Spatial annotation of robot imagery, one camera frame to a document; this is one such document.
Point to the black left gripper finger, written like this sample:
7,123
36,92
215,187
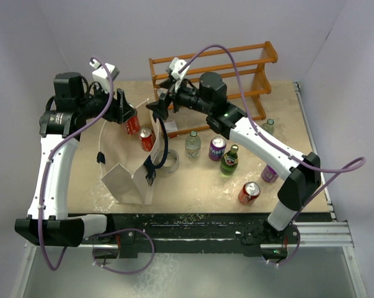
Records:
121,106
129,111

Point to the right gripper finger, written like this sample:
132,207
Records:
160,107
167,84

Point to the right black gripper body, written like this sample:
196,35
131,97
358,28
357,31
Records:
185,97

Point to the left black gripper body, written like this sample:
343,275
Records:
111,114

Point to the red cola can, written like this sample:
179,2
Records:
147,138
249,193
131,126

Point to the beige canvas tote bag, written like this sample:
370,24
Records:
123,171

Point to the clear glass bottle green cap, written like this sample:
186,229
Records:
193,145

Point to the purple Fanta can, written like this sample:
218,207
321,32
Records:
217,148

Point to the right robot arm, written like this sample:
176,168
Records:
299,172

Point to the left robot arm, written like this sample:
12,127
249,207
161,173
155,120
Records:
75,106

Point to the white card on shelf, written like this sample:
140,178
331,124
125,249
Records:
171,126

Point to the clear tape roll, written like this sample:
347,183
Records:
171,163

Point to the purple soda can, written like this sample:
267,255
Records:
269,175

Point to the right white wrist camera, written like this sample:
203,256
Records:
177,70

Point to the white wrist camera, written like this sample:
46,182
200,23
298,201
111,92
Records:
177,70
100,75

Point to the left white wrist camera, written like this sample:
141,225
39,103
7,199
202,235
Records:
100,75

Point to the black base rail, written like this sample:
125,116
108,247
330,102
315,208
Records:
219,233

